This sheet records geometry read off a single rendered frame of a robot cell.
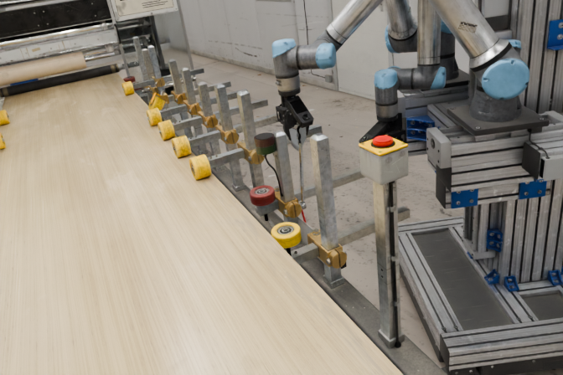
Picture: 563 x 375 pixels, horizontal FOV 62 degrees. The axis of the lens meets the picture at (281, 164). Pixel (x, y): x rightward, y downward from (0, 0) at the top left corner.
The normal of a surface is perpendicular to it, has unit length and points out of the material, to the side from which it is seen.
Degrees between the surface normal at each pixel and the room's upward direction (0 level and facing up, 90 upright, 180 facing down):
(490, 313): 0
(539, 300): 0
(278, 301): 0
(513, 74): 96
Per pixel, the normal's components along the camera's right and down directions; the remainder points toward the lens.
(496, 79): -0.20, 0.53
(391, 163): 0.44, 0.32
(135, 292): -0.13, -0.90
